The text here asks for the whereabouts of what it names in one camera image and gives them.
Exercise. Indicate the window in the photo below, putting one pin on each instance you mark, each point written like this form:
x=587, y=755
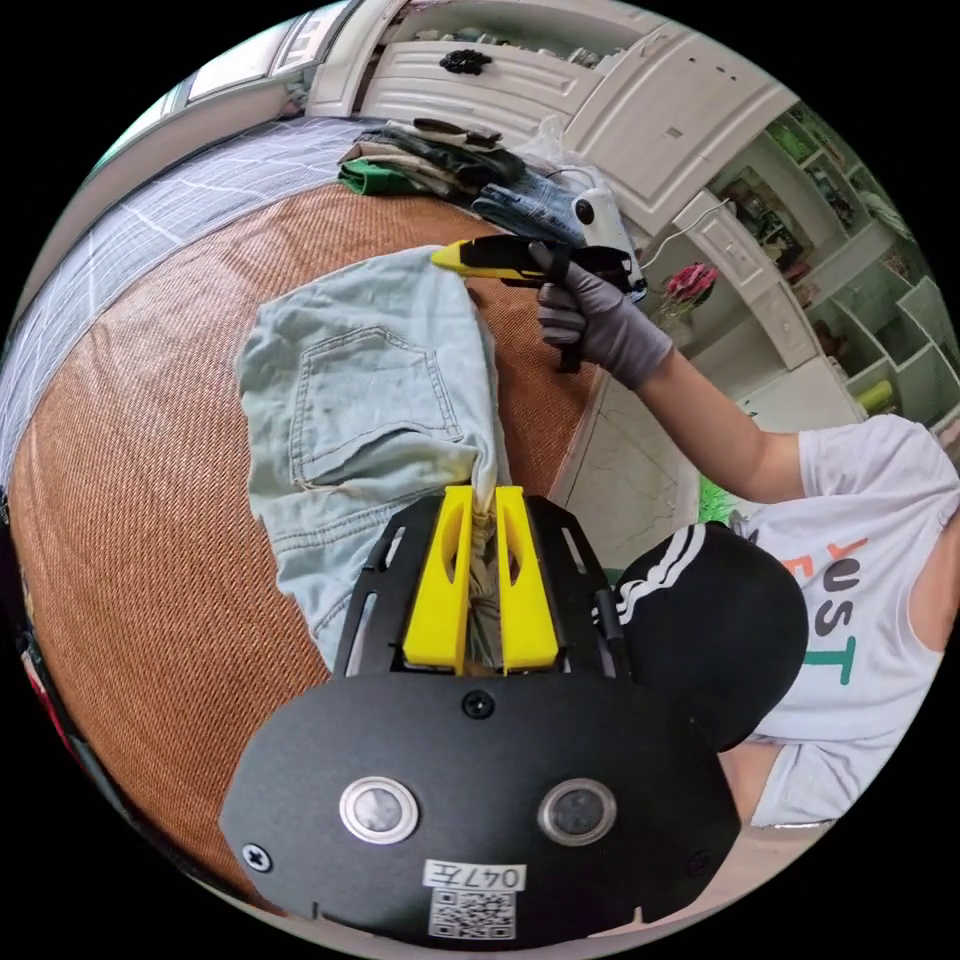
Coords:
x=225, y=67

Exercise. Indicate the pink flower bouquet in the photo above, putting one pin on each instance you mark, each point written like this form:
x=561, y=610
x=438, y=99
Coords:
x=690, y=285

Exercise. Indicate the white panelled cupboard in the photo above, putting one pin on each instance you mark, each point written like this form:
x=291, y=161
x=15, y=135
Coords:
x=660, y=112

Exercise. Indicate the pile of clothes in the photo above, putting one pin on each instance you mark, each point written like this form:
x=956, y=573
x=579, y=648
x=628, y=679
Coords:
x=450, y=161

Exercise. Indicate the person's body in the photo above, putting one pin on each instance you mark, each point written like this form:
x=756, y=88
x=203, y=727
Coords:
x=847, y=585

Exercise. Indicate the person's right forearm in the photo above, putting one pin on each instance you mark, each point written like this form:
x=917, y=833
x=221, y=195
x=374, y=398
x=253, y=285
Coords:
x=720, y=427

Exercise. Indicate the white shelf unit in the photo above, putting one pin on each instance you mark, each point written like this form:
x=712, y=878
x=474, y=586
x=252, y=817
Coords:
x=870, y=247

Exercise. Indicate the bed with woven mat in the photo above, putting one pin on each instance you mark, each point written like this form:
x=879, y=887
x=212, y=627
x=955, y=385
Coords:
x=142, y=465

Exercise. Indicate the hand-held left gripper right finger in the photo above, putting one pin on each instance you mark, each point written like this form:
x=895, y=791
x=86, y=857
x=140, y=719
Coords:
x=529, y=607

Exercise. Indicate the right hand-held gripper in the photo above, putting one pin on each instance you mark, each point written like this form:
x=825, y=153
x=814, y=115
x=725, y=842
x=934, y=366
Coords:
x=592, y=261

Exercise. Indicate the person's right hand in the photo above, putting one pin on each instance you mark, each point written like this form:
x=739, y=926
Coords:
x=607, y=330

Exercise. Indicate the light blue denim shorts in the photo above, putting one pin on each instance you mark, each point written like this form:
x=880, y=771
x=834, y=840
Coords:
x=352, y=405

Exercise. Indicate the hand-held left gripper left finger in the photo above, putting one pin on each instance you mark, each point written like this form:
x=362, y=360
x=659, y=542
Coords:
x=435, y=600

